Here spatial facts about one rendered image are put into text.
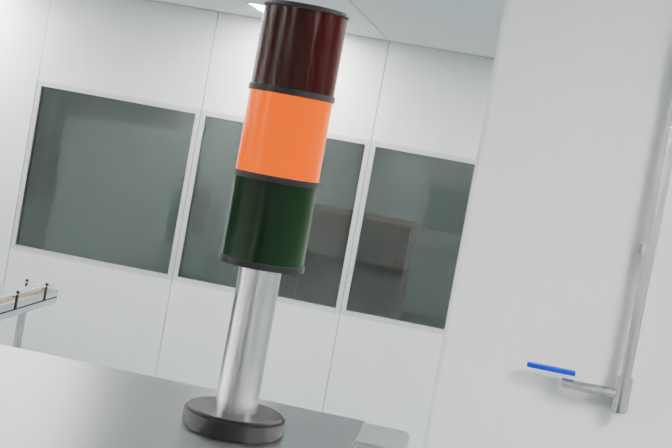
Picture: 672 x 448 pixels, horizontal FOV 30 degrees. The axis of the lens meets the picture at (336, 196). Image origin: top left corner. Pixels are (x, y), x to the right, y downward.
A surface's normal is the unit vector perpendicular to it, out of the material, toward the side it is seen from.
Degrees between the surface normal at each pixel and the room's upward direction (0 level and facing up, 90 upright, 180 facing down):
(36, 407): 0
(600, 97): 90
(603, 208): 90
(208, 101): 90
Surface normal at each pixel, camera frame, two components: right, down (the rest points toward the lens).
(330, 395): -0.14, 0.03
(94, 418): 0.18, -0.98
